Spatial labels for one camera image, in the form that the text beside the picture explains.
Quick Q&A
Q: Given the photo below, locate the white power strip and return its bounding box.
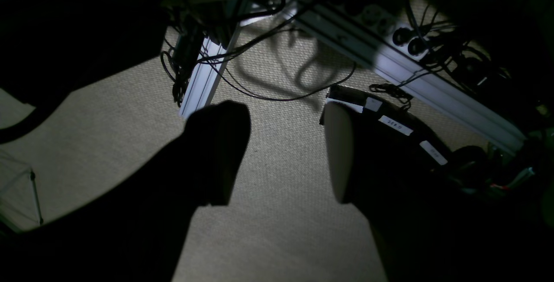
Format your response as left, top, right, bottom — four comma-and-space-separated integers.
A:
313, 0, 429, 62

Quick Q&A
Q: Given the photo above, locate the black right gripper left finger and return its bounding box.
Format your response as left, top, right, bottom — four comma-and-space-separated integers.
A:
1, 101, 251, 282

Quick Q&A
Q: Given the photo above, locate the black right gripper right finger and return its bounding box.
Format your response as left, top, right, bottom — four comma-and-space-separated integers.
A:
324, 102, 553, 282

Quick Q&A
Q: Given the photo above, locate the aluminium frame rail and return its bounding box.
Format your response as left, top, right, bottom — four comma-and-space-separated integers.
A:
295, 9, 526, 155

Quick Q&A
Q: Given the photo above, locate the aluminium frame leg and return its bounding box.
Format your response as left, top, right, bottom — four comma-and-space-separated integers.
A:
180, 24, 242, 120

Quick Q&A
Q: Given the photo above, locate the black loose cable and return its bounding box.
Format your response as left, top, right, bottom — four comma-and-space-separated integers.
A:
203, 57, 357, 102

